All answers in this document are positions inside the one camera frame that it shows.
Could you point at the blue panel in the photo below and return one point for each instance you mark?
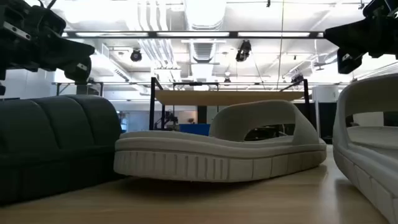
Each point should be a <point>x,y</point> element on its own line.
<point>194,129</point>

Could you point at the black overhead camera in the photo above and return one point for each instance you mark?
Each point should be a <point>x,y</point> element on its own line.
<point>243,50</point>

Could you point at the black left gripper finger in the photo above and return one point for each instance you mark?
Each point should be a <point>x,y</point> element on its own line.
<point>79,71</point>
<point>74,49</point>

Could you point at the black-framed wooden shoe shelf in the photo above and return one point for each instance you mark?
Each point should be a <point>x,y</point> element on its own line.
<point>217,97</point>

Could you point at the black round spotlight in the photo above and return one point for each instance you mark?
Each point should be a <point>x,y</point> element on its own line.
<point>136,55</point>

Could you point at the black overhead frame bar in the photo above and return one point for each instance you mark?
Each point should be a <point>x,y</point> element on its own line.
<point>152,34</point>

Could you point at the black slide sandal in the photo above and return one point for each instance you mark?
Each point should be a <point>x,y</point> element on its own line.
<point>46,140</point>

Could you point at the black background rig frame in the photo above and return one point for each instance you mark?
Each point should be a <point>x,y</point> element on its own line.
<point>87,89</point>

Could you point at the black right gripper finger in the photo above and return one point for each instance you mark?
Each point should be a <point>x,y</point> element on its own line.
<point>351,35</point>
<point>346,60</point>

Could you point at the grey slide sandal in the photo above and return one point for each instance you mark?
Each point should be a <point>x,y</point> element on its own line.
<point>217,155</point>
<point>367,149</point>

